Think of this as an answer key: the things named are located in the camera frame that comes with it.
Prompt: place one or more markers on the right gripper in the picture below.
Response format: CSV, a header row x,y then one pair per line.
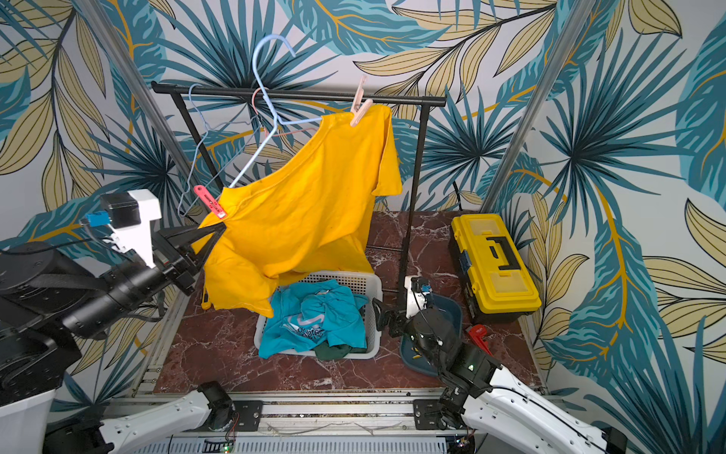
x,y
401,323

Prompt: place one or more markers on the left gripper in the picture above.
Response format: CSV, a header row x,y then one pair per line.
x,y
175,262

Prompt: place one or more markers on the light blue wire hanger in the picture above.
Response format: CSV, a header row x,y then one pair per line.
x,y
198,147

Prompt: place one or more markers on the dark green t-shirt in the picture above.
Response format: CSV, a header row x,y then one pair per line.
x,y
326,352

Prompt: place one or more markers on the turquoise printed t-shirt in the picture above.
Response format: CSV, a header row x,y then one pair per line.
x,y
308,314

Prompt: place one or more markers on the yellow t-shirt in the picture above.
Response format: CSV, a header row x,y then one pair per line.
x,y
312,215

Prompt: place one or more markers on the pink wire hanger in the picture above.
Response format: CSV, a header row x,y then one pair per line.
x,y
285,131

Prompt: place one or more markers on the pale blue wire hanger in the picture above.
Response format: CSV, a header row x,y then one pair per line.
x,y
277,121

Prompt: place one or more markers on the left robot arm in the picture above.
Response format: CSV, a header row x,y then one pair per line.
x,y
48,302

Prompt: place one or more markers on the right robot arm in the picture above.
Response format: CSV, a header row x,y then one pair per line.
x,y
481,393

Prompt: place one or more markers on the dark teal plastic tray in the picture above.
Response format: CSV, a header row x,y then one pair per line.
x,y
451,311

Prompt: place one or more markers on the pink red clothespin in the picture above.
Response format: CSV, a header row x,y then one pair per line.
x,y
210,201

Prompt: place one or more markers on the red pipe wrench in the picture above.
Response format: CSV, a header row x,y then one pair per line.
x,y
478,336

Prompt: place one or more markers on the yellow black toolbox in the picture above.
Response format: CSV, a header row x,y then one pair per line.
x,y
496,285

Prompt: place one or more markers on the black clothes rack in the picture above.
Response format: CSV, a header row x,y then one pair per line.
x,y
180,95

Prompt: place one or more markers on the beige pink clothespin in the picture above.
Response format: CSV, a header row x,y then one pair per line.
x,y
360,106

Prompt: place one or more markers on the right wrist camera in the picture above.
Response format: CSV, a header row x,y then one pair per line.
x,y
419,295

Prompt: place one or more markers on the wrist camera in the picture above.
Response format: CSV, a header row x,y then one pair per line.
x,y
419,295
129,216

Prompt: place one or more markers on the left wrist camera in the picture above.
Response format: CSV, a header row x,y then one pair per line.
x,y
129,216

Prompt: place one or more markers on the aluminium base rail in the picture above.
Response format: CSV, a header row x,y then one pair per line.
x,y
337,413

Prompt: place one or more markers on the left aluminium frame post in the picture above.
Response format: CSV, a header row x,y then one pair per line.
x,y
120,56

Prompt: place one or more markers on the aluminium frame post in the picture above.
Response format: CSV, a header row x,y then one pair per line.
x,y
566,41
120,56

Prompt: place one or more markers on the right aluminium frame post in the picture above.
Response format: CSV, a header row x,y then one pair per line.
x,y
566,41

